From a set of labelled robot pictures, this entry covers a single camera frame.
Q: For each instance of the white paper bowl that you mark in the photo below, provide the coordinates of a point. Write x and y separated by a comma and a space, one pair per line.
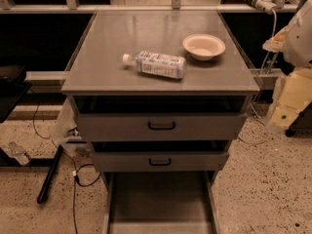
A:
203, 47

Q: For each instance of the blue labelled plastic bottle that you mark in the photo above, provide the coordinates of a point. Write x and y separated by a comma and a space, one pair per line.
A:
157, 64

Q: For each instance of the grey bottom drawer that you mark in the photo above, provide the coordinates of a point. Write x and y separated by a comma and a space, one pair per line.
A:
160, 203

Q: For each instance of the grey middle drawer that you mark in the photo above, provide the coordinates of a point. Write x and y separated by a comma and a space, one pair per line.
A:
160, 156

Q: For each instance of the grey drawer cabinet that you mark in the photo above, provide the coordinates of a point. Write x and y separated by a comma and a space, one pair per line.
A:
98, 69

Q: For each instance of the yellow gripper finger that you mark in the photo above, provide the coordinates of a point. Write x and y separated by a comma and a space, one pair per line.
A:
277, 43
295, 96

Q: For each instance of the clear bottle on floor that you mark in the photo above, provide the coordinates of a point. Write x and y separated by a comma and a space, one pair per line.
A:
19, 153

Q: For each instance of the white power strip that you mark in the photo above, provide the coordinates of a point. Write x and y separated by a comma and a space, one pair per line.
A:
264, 6

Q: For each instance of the black table leg bar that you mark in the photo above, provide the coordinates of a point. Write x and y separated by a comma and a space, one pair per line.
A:
43, 194

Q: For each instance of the grey drawer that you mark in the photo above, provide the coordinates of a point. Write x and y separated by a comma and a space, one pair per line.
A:
152, 118
160, 203
160, 156

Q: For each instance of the grey top drawer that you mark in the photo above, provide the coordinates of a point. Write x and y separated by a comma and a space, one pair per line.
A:
152, 118

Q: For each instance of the black side table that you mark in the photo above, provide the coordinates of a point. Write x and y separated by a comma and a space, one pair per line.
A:
12, 88

